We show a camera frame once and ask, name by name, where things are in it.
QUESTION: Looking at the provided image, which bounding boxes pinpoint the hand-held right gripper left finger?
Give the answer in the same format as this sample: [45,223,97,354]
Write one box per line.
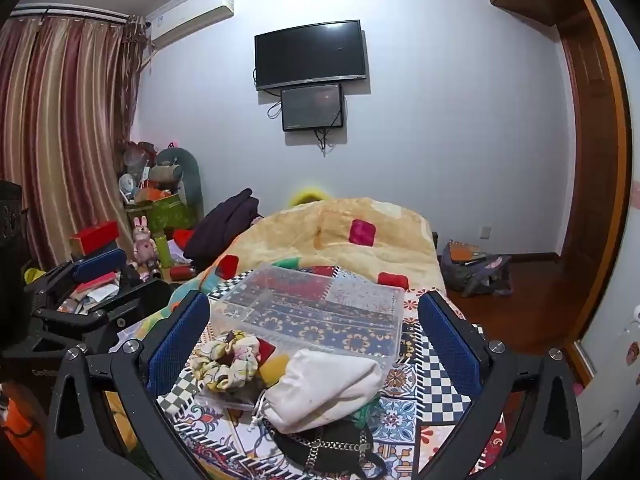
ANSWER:
[46,290,213,480]

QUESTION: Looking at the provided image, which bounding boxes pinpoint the yellow plush toy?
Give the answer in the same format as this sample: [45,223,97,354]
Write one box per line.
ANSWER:
[288,186,332,207]

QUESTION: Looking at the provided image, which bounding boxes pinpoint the orange bag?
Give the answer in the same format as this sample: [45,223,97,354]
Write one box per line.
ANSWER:
[0,381,49,462]

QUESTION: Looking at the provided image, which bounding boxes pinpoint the patterned patchwork blanket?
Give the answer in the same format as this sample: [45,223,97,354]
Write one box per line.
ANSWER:
[100,264,508,480]

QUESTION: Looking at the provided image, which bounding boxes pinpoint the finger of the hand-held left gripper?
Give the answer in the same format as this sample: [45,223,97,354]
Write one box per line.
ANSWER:
[32,279,173,357]
[22,249,130,312]

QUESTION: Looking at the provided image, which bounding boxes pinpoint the white curtain rail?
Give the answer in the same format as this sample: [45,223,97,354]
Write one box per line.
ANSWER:
[10,3,132,24]

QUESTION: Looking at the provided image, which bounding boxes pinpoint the pink bunny toy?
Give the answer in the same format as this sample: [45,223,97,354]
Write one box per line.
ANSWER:
[131,215,160,275]

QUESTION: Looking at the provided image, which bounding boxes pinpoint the green cardboard box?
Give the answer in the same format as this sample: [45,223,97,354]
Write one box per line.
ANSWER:
[144,192,199,234]

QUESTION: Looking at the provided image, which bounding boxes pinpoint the clear plastic storage box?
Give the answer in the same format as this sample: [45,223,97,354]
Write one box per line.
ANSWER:
[210,262,406,372]

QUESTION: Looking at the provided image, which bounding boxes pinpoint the white air conditioner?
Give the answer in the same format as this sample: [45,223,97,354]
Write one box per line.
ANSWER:
[147,0,236,51]

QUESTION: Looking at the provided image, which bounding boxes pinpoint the orange notebook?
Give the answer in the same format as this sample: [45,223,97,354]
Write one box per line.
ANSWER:
[447,242,484,264]

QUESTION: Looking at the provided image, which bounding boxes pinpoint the pile of papers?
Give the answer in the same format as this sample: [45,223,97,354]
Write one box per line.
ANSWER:
[59,270,124,317]

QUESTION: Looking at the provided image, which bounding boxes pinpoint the yellow soft pad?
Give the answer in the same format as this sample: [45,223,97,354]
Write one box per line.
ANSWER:
[259,354,292,389]

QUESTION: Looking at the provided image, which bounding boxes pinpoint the black plastic crate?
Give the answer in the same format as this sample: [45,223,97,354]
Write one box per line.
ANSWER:
[0,180,32,311]

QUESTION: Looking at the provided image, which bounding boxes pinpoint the yellow quilt with red squares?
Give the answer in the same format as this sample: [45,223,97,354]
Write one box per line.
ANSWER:
[169,197,449,307]

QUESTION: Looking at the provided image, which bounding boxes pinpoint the striped red curtain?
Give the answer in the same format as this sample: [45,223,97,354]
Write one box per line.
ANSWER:
[0,14,147,272]

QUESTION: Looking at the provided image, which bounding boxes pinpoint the dark purple jacket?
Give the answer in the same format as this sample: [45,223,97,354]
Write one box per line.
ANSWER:
[183,188,262,272]

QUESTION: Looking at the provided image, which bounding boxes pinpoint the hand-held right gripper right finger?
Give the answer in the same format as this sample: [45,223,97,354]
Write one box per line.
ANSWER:
[417,290,584,480]

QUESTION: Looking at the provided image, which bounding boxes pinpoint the clear flat plastic packet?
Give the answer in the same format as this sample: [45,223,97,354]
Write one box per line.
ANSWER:
[194,384,267,414]

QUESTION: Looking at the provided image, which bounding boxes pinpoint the red box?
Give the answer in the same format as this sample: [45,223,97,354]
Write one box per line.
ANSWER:
[69,219,121,254]

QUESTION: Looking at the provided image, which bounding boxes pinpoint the grey purple backpack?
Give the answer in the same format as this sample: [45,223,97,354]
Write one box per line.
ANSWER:
[439,240,514,297]

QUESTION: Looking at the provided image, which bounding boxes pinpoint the green bottle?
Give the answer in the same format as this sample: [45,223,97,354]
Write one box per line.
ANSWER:
[154,232,174,269]

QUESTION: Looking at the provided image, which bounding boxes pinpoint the small black monitor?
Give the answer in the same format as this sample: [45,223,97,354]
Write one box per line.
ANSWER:
[280,83,346,133]

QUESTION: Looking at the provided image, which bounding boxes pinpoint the black bag with chain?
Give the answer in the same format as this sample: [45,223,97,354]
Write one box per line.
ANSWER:
[272,419,388,480]

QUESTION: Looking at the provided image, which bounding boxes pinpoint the black monitor cable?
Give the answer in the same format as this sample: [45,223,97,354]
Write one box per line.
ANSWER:
[312,127,347,157]

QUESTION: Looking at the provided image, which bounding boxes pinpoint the green ribbon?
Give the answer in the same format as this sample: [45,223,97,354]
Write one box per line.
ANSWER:
[352,399,382,427]

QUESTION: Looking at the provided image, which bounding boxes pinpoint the black wall television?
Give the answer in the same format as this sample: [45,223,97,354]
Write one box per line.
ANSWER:
[254,20,367,92]

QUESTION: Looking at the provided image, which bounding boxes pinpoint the floral yellow scrunchie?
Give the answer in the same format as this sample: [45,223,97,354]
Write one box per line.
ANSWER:
[192,331,262,392]

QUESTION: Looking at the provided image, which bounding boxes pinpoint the white drawstring pouch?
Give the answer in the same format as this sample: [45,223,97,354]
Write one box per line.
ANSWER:
[250,349,383,433]

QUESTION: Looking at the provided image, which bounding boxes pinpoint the wooden door frame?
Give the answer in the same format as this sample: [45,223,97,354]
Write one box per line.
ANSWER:
[554,0,632,386]

